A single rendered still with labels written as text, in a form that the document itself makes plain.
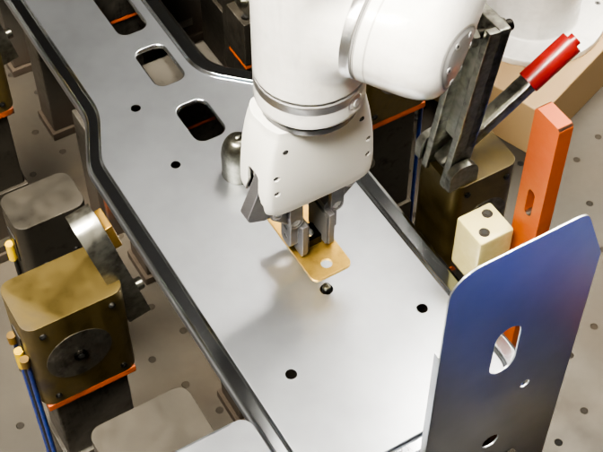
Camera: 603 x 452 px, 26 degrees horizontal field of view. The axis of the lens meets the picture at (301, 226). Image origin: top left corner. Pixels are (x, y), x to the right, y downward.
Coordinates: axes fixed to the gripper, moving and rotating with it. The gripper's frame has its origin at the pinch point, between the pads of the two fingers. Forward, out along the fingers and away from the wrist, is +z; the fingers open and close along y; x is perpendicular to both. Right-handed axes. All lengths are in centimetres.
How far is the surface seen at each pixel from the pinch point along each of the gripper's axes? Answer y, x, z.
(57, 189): 15.1, -20.2, 7.1
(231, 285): 6.8, -1.7, 6.1
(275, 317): 5.2, 3.3, 6.1
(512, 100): -20.0, 0.6, -4.6
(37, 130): 7, -55, 36
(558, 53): -24.5, 0.4, -7.9
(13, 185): 15.2, -38.4, 25.0
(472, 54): -15.8, -0.5, -11.3
